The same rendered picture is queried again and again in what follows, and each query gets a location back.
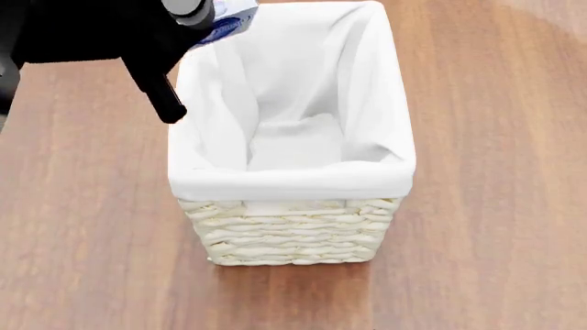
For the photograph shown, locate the blue white cream cheese box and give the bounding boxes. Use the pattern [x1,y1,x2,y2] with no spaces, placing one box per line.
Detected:
[191,0,260,50]

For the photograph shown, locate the cream woven basket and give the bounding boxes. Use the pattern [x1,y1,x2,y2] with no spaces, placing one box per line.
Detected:
[177,195,405,268]

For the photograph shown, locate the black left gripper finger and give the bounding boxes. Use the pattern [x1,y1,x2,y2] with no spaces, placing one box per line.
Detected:
[136,72,188,125]

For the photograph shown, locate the white cloth basket liner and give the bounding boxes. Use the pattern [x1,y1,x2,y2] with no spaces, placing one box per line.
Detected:
[166,0,417,215]

